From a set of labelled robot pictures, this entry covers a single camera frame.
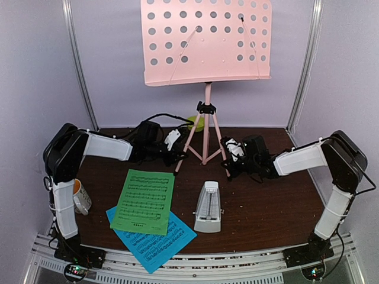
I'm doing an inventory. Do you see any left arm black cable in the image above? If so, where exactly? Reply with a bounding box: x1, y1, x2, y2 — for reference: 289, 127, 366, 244
114, 112, 190, 140

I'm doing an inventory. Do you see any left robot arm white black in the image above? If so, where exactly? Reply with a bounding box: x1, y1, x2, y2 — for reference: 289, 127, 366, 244
43, 121, 188, 239

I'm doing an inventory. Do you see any aluminium corner post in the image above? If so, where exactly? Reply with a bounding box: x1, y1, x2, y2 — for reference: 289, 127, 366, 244
62, 0, 99, 131
287, 0, 324, 134

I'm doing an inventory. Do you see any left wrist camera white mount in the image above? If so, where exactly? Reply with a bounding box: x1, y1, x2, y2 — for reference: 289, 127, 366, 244
164, 128, 181, 151

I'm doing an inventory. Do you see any pink folding music stand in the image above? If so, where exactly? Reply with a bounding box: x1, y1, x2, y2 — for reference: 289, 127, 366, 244
140, 0, 273, 182

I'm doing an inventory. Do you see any front aluminium rail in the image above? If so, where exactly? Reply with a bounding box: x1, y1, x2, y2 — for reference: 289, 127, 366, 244
29, 233, 365, 284

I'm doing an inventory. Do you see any white metronome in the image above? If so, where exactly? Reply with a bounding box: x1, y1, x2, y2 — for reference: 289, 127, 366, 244
194, 181, 221, 234

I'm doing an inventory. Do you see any yellow-green plastic bowl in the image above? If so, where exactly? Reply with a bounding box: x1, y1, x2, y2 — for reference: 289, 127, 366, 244
187, 115, 205, 133

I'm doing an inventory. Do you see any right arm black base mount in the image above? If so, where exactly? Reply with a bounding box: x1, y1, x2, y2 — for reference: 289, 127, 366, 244
282, 231, 334, 267

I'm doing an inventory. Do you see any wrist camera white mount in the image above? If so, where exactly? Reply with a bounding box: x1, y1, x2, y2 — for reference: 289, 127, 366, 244
221, 137, 245, 162
164, 128, 181, 151

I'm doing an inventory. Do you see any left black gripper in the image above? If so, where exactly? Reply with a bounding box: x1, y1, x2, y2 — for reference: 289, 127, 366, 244
146, 141, 188, 167

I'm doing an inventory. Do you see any green sheet music paper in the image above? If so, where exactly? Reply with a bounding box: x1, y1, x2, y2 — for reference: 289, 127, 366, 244
110, 169, 175, 235

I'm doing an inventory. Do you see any right aluminium corner post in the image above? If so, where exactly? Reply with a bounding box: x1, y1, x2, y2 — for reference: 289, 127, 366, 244
287, 0, 324, 134

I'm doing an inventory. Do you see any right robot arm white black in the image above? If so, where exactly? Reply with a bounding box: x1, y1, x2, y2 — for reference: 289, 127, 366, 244
220, 130, 368, 262

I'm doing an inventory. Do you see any white patterned mug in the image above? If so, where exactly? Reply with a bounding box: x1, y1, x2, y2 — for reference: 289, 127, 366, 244
73, 179, 92, 216

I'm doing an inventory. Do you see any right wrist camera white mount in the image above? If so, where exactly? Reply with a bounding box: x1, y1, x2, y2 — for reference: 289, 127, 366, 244
221, 137, 245, 162

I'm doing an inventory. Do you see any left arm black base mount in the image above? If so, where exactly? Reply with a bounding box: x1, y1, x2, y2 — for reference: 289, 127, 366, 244
54, 234, 106, 269

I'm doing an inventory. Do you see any left aluminium corner post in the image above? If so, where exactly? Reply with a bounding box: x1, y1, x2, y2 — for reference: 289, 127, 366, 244
62, 0, 99, 131

